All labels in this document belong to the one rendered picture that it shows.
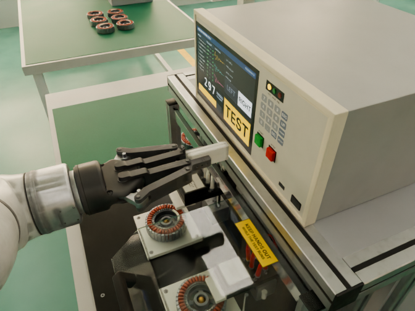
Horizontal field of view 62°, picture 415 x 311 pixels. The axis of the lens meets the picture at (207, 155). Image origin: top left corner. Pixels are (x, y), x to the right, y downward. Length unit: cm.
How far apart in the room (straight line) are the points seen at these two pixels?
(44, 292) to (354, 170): 163
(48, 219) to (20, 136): 247
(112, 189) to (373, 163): 38
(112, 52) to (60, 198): 167
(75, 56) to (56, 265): 111
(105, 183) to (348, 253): 36
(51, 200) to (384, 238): 47
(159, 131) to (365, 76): 97
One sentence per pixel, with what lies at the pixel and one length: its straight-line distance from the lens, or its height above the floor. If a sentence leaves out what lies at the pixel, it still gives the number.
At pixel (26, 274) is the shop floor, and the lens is 201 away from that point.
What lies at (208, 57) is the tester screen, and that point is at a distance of 73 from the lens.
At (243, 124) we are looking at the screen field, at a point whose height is 118.
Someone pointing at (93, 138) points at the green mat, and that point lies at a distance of 139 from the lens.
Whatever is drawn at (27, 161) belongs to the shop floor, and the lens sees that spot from 267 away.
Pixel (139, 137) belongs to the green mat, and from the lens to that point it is 135.
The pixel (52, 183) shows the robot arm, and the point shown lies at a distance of 49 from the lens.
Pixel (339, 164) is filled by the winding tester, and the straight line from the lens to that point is 50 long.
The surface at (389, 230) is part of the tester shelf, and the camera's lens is 60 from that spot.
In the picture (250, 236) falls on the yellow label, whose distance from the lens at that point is 60.
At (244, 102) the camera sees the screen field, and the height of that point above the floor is 122.
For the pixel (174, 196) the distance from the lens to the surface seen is 91.
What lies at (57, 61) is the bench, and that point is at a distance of 209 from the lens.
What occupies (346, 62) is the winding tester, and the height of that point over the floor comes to 132.
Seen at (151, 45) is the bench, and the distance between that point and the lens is 215.
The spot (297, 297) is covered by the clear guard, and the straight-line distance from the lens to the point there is 55.
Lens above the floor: 154
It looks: 39 degrees down
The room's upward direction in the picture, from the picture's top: straight up
